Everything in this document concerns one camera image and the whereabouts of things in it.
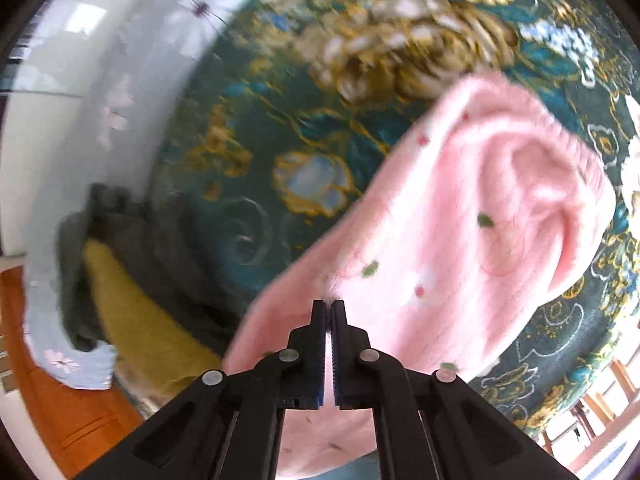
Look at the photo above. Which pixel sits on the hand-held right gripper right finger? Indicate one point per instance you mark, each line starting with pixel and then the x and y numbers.
pixel 355 360

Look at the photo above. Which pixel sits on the wooden bed headboard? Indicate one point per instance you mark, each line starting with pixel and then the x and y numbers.
pixel 65 410

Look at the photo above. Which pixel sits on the pink floral fleece garment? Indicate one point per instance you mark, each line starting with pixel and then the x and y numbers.
pixel 450 220

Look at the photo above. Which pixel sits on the wooden furniture frame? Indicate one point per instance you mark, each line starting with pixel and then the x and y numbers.
pixel 600 400

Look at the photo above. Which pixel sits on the white glossy wardrobe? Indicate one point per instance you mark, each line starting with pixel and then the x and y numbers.
pixel 55 110

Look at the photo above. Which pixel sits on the yellow fleece garment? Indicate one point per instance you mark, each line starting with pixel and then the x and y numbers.
pixel 140 320

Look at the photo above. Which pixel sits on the teal floral bed sheet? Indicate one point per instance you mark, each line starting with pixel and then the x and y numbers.
pixel 310 125

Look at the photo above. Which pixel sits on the dark grey garment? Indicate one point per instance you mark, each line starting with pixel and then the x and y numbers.
pixel 145 240

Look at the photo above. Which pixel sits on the wall switch panel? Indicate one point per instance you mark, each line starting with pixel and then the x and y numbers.
pixel 6 365

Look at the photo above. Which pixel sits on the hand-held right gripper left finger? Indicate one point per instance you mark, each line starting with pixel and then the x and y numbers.
pixel 300 360

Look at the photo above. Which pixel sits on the blue daisy print quilt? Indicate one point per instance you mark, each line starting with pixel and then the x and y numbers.
pixel 140 90

